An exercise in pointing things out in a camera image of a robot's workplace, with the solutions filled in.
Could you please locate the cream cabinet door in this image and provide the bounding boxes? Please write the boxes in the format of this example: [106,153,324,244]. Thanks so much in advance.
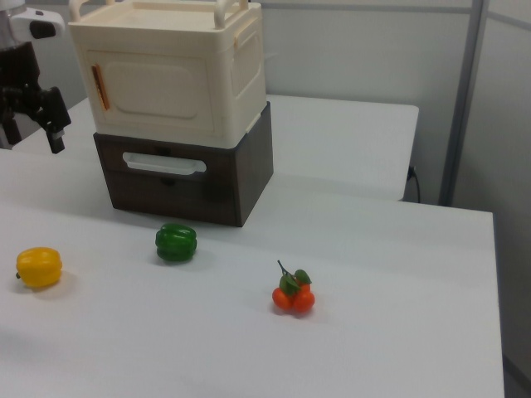
[85,49,217,136]

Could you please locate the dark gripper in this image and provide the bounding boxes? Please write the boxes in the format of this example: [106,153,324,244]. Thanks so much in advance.
[0,39,72,155]

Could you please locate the gold door handle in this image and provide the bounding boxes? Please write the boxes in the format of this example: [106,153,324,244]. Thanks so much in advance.
[90,62,112,111]

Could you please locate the yellow bell pepper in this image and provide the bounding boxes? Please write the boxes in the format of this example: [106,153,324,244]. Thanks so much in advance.
[15,247,63,289]

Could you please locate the dark brown drawer box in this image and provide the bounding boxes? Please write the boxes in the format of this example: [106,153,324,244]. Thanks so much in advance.
[93,101,275,228]

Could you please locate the white drawer handle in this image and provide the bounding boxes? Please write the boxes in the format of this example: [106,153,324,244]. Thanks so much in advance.
[121,151,207,177]

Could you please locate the cream plastic cabinet box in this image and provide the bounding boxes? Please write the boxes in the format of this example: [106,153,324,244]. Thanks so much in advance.
[67,0,267,149]

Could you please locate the black power cable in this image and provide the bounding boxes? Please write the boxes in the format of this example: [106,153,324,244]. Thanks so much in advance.
[407,165,421,204]

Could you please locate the green bell pepper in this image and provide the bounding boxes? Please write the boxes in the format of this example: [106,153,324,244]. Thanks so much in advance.
[155,222,198,263]

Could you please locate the orange tangerine bunch with leaves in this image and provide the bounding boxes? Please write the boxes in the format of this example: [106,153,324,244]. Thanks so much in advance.
[271,260,316,315]

